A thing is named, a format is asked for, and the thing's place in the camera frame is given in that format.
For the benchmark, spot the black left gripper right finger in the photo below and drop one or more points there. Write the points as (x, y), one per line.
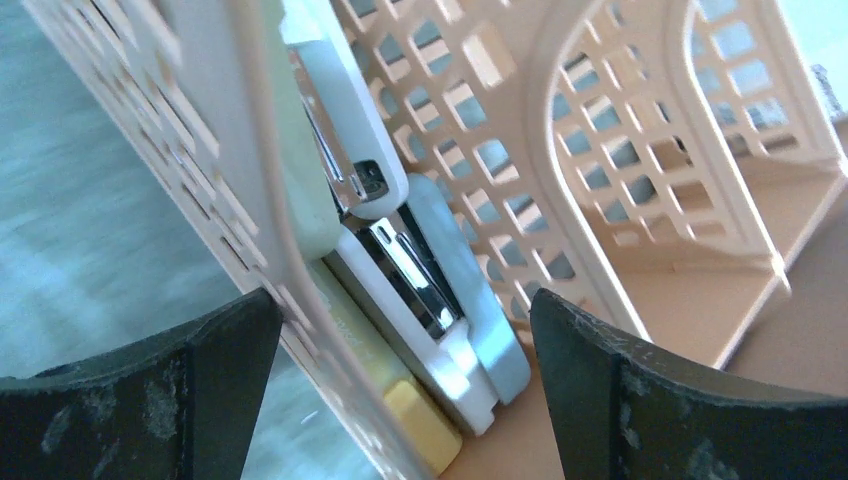
(624, 408)

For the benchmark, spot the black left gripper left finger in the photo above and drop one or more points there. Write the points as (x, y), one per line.
(180, 404)

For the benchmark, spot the light blue flat box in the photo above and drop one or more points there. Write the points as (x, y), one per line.
(490, 334)

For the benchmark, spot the white flat box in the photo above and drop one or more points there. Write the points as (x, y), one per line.
(376, 257)

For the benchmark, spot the orange plastic file rack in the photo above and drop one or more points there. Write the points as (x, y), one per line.
(659, 163)

